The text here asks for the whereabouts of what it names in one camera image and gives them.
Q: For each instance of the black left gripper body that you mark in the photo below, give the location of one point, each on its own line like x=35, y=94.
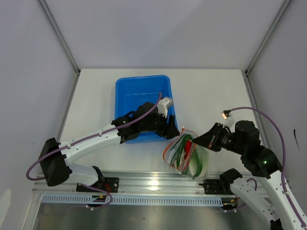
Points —
x=159, y=125

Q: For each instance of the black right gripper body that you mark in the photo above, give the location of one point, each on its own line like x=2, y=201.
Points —
x=222, y=139

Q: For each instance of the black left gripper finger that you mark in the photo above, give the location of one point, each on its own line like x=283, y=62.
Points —
x=172, y=121
x=171, y=132

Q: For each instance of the red toy chili pepper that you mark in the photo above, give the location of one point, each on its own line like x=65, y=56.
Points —
x=188, y=146

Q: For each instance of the clear zip bag orange zipper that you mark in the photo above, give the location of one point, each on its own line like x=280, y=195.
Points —
x=187, y=155

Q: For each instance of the toy green onion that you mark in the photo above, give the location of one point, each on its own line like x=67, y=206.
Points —
x=184, y=153

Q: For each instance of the toy napa cabbage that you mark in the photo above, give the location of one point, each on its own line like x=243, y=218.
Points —
x=198, y=165

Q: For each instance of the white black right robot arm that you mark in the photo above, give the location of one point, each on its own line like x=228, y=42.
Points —
x=281, y=211

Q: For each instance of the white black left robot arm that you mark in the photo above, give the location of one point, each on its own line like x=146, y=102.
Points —
x=58, y=161

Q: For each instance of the blue plastic bin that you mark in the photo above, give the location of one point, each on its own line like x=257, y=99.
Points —
x=137, y=97

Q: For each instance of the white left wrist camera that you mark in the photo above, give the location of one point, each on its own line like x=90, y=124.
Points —
x=164, y=105

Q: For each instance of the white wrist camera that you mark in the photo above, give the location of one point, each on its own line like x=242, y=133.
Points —
x=164, y=105
x=228, y=118

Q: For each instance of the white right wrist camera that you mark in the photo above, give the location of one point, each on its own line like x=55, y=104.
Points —
x=228, y=118

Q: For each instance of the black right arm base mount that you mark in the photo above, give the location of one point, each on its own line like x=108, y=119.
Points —
x=216, y=187

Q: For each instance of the aluminium frame rail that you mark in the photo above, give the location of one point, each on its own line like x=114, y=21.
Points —
x=138, y=184

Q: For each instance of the slotted grey cable duct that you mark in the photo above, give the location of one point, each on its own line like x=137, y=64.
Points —
x=115, y=199

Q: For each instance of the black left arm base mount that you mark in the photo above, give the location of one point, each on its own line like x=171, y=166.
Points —
x=103, y=184

